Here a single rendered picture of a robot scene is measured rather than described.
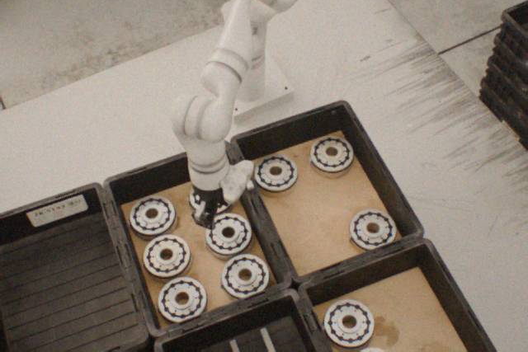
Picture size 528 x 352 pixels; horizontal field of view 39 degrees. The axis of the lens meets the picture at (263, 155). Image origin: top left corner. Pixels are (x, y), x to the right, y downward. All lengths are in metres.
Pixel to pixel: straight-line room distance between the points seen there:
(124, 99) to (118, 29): 1.23
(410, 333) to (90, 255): 0.71
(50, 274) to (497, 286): 1.01
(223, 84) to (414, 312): 0.66
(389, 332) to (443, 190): 0.48
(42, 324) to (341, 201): 0.71
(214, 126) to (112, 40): 2.09
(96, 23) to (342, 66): 1.51
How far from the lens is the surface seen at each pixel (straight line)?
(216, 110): 1.21
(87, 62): 3.22
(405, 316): 1.60
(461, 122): 2.06
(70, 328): 1.64
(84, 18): 3.40
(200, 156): 1.29
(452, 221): 1.88
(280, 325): 1.58
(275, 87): 2.04
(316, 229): 1.68
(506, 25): 2.52
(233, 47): 1.28
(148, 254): 1.64
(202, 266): 1.65
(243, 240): 1.64
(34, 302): 1.69
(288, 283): 1.51
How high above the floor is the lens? 2.29
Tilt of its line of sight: 55 degrees down
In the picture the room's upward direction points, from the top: 3 degrees counter-clockwise
